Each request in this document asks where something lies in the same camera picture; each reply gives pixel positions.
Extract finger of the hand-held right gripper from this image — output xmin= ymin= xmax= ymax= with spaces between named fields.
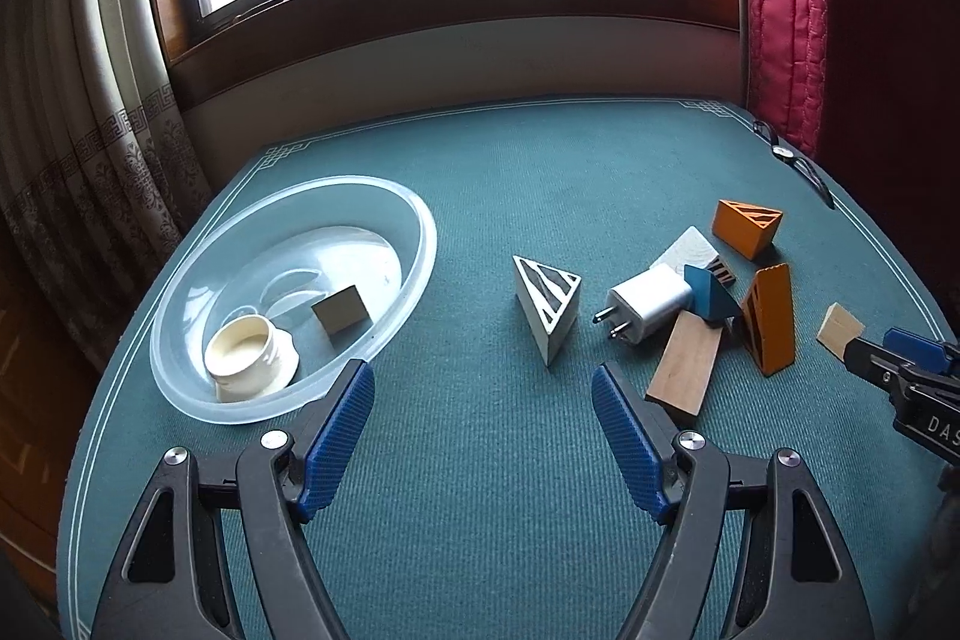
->
xmin=843 ymin=335 xmax=914 ymax=398
xmin=883 ymin=328 xmax=960 ymax=380

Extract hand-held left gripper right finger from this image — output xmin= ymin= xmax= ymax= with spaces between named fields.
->
xmin=591 ymin=362 xmax=875 ymax=640

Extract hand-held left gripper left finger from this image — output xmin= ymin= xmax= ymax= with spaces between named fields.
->
xmin=90 ymin=359 xmax=376 ymax=640

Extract small light wooden block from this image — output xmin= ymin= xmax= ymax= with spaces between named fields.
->
xmin=816 ymin=302 xmax=867 ymax=360

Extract brown rectangular wooden block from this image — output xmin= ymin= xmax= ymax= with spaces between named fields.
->
xmin=645 ymin=312 xmax=725 ymax=427

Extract orange triangular block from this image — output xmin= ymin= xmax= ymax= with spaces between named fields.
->
xmin=711 ymin=199 xmax=785 ymax=259
xmin=739 ymin=263 xmax=796 ymax=377

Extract white triangular striped block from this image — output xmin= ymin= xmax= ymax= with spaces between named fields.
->
xmin=512 ymin=254 xmax=583 ymax=369

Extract white charger plug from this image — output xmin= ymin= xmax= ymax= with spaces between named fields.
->
xmin=592 ymin=265 xmax=695 ymax=343

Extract blue triangular block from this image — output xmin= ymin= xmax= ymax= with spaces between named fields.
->
xmin=682 ymin=263 xmax=743 ymax=330

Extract clear plastic bowl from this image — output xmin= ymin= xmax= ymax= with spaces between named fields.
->
xmin=148 ymin=175 xmax=438 ymax=425

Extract small wooden cube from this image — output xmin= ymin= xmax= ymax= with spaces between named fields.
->
xmin=311 ymin=285 xmax=372 ymax=337

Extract white plastic cap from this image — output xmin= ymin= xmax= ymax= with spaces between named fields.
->
xmin=204 ymin=314 xmax=301 ymax=402

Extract white striped wooden block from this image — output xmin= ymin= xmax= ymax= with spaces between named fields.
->
xmin=649 ymin=226 xmax=740 ymax=289

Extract black eyeglasses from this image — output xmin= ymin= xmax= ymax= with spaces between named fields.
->
xmin=750 ymin=119 xmax=837 ymax=210

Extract green table mat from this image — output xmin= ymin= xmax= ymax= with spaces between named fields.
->
xmin=56 ymin=92 xmax=960 ymax=640

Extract beige patterned curtain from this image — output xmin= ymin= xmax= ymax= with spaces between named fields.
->
xmin=0 ymin=0 xmax=215 ymax=378

